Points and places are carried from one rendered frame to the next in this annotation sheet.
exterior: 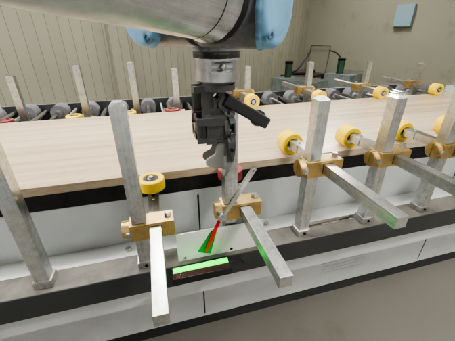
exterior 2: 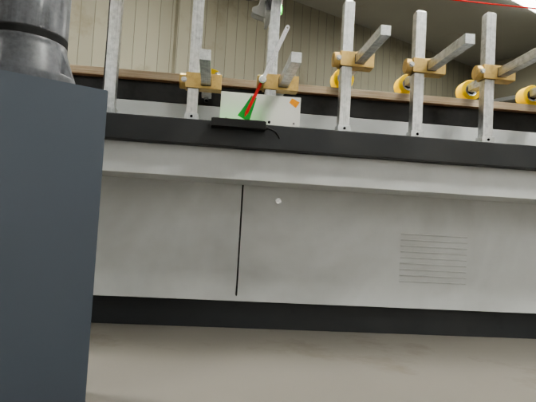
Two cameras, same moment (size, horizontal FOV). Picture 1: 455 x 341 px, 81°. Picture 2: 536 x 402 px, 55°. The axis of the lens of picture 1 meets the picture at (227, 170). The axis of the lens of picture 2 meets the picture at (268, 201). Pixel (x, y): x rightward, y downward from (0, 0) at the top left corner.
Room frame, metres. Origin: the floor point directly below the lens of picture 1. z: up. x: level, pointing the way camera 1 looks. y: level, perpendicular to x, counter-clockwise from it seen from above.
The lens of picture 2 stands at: (-1.02, -0.30, 0.37)
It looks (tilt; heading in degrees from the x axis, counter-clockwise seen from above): 3 degrees up; 10
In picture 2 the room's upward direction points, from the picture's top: 3 degrees clockwise
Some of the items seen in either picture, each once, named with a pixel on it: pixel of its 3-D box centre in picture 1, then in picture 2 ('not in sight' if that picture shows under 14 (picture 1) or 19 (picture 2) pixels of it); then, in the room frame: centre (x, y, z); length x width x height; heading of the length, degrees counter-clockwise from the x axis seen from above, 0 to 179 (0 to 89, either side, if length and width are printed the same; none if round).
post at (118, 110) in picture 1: (134, 196); (195, 52); (0.57, 0.24, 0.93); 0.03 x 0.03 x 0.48; 16
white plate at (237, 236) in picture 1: (221, 240); (260, 109); (0.61, 0.02, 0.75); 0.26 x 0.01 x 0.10; 106
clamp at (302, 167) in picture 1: (317, 165); (352, 61); (0.71, -0.27, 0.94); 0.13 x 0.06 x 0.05; 106
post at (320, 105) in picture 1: (309, 176); (345, 70); (0.71, -0.25, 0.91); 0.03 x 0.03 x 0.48; 16
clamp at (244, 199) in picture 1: (236, 206); (277, 84); (0.65, -0.03, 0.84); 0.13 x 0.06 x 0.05; 106
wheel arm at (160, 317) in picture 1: (156, 241); (206, 77); (0.52, 0.18, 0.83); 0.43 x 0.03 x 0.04; 16
